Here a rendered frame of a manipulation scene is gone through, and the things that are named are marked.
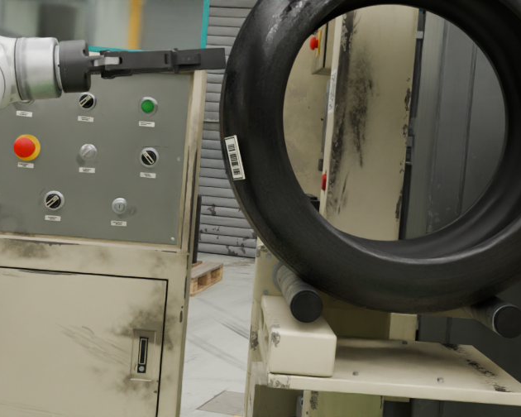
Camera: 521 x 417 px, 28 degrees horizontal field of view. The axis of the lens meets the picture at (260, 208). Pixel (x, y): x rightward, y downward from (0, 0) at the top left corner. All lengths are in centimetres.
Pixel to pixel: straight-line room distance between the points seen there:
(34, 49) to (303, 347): 56
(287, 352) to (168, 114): 78
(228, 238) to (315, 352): 959
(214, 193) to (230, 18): 185
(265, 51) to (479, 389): 55
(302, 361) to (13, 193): 87
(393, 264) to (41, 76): 56
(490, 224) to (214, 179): 938
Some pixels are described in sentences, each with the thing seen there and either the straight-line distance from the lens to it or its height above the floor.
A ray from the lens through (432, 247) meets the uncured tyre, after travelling 172.
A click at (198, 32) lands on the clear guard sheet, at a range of 205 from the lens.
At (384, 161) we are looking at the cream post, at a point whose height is 110.
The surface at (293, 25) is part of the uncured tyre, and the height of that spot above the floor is 128.
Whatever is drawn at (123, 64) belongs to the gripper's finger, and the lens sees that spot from 148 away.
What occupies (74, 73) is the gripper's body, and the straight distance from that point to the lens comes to 151.
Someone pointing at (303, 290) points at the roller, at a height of 92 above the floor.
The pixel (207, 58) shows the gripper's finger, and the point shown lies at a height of 123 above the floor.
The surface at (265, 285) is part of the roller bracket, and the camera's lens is 175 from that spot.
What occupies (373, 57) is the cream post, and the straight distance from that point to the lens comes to 179.
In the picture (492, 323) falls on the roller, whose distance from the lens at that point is 147.
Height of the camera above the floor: 110
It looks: 3 degrees down
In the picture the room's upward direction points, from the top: 5 degrees clockwise
